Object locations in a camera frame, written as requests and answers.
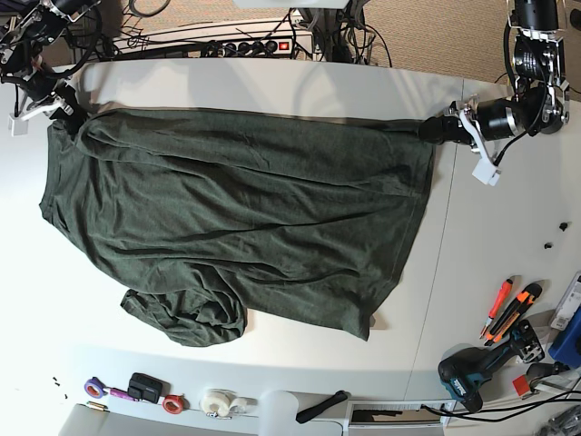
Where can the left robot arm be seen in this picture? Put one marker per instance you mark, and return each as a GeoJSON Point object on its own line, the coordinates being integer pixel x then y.
{"type": "Point", "coordinates": [535, 65]}

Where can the black marker pen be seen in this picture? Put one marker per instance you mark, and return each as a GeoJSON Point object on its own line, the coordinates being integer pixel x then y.
{"type": "Point", "coordinates": [314, 411]}

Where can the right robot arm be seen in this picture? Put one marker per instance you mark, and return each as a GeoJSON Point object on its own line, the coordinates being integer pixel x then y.
{"type": "Point", "coordinates": [39, 89]}

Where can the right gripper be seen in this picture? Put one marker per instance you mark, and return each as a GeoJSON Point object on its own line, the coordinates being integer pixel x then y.
{"type": "Point", "coordinates": [59, 105]}

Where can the white power strip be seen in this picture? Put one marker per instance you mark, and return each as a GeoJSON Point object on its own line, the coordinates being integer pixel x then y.
{"type": "Point", "coordinates": [247, 49]}

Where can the teal cordless drill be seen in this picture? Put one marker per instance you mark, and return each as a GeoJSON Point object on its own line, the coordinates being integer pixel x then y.
{"type": "Point", "coordinates": [466, 371]}

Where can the black orange utility knife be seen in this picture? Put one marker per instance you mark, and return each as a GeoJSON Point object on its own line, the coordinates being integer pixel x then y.
{"type": "Point", "coordinates": [515, 310]}

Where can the dark green t-shirt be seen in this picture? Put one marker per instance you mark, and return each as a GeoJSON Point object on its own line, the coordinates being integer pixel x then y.
{"type": "Point", "coordinates": [204, 215]}

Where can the white tape roll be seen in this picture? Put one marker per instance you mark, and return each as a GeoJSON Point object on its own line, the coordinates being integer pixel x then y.
{"type": "Point", "coordinates": [221, 404]}

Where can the purple tape roll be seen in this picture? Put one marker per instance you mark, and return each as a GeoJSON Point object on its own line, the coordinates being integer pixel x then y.
{"type": "Point", "coordinates": [95, 388]}

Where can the blue box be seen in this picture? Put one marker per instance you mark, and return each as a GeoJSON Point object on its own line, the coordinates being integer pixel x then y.
{"type": "Point", "coordinates": [566, 346]}

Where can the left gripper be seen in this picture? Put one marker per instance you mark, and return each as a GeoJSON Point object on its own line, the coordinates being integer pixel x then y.
{"type": "Point", "coordinates": [474, 122]}

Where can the black action camera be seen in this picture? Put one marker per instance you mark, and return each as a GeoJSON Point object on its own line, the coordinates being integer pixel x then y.
{"type": "Point", "coordinates": [142, 387]}

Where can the red tape roll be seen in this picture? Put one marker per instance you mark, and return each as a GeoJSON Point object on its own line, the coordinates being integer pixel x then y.
{"type": "Point", "coordinates": [174, 404]}

